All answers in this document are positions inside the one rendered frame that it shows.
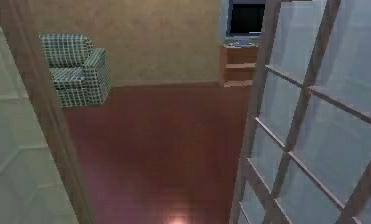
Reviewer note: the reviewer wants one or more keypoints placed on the black television set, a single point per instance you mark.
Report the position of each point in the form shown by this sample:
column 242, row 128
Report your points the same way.
column 246, row 18

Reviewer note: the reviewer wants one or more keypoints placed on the brown wooden shelf unit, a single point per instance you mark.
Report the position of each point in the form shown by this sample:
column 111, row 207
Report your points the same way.
column 239, row 65

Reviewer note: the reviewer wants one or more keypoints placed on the green checked armchair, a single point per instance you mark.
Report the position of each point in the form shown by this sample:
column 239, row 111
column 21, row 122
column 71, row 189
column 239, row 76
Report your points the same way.
column 83, row 71

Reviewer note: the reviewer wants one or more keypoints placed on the glass paned wooden door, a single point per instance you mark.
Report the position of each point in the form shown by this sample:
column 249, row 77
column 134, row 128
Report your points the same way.
column 313, row 126

